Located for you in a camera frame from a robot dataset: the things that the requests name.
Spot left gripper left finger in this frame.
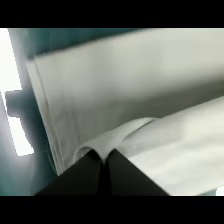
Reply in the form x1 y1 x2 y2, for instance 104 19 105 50
34 148 105 197

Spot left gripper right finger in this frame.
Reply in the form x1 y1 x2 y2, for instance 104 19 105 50
105 148 169 197

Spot white shirt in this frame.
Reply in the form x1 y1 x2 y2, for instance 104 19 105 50
25 28 224 197

